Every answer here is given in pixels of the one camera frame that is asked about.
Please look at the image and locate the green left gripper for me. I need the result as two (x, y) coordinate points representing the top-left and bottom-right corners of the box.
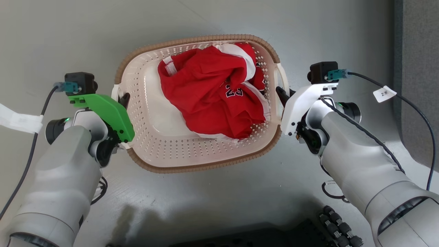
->
(68, 93), (135, 167)

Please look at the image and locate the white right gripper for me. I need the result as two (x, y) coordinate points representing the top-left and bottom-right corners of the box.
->
(276, 83), (338, 155)

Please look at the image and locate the cream perforated laundry basket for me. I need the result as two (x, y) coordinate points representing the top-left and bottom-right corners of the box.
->
(111, 34), (289, 174)

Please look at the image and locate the red basketball jersey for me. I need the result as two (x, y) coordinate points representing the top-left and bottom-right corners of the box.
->
(158, 42), (271, 143)

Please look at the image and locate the grey fabric sofa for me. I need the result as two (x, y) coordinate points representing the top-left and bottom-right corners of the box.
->
(394, 0), (439, 172)

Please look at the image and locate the black ribbed connector cluster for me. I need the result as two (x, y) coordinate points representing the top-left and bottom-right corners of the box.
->
(318, 205), (364, 247)

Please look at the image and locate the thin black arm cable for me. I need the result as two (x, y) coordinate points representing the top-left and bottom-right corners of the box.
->
(320, 97), (406, 174)

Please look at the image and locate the thin black looped cable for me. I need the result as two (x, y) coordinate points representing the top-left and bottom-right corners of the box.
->
(90, 176), (109, 205)
(321, 180), (347, 201)

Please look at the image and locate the small white marked cable tag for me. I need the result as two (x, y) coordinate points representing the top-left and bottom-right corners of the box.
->
(373, 86), (397, 103)

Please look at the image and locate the black left camera cable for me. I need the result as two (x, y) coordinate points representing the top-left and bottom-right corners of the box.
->
(0, 85), (60, 220)

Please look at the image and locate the black camera cable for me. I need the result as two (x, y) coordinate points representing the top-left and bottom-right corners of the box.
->
(346, 71), (437, 191)
(0, 85), (60, 220)

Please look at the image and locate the long white cable tag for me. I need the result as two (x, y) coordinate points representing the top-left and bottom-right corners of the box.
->
(0, 103), (44, 134)

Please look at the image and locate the black right camera cable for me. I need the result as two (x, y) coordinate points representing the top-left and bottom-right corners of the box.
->
(346, 71), (437, 191)

